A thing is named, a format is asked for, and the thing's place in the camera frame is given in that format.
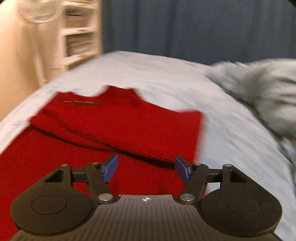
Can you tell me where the grey-blue fleece blanket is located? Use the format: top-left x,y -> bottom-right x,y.
205,58 -> 296,163

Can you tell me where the white standing fan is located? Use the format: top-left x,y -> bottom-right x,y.
15,0 -> 63,86

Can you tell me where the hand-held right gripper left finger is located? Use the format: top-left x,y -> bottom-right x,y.
44,154 -> 119,205

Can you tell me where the dark blue curtain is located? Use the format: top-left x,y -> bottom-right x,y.
102,0 -> 296,65

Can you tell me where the red knit cardigan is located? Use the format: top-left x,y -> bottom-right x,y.
0,85 -> 206,239

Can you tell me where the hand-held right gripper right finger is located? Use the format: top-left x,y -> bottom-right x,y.
174,155 -> 248,205

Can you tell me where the bed with light blue sheet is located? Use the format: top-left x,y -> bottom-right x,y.
0,50 -> 296,241

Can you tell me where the stack of books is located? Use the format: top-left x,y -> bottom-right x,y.
64,14 -> 86,27
67,35 -> 96,55

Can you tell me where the white shelf unit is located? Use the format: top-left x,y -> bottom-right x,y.
59,0 -> 103,71

